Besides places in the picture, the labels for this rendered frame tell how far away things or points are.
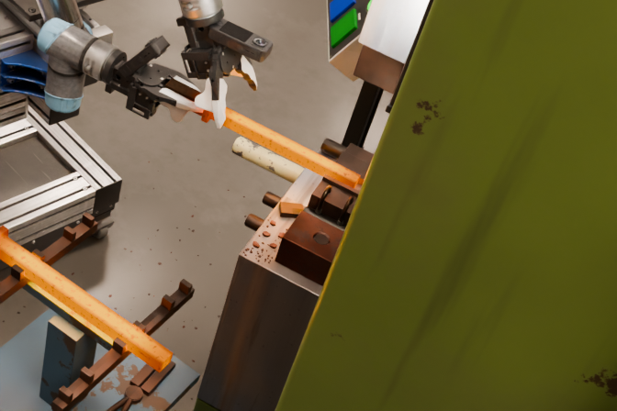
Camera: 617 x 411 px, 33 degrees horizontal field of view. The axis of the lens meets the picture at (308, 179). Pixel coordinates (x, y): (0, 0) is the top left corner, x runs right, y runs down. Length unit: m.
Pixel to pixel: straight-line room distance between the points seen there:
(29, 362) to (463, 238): 0.92
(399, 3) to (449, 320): 0.49
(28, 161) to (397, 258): 1.80
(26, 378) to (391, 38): 0.87
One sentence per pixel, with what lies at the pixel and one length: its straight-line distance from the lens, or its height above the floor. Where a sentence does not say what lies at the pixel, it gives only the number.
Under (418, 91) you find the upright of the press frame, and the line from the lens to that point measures 1.18.
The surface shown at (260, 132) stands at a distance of 1.95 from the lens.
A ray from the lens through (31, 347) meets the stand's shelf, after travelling 1.94.
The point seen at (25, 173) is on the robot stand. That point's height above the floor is 0.21.
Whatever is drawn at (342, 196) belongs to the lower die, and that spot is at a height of 0.99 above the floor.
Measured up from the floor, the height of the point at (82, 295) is 0.97.
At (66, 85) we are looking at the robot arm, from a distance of 2.12.
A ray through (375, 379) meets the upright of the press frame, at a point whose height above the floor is 1.10.
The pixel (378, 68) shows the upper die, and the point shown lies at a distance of 1.69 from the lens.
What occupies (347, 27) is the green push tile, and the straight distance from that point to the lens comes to 2.28.
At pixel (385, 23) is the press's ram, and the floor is 1.42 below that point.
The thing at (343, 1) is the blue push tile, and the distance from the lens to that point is 2.38.
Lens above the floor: 2.25
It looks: 41 degrees down
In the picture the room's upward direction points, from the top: 19 degrees clockwise
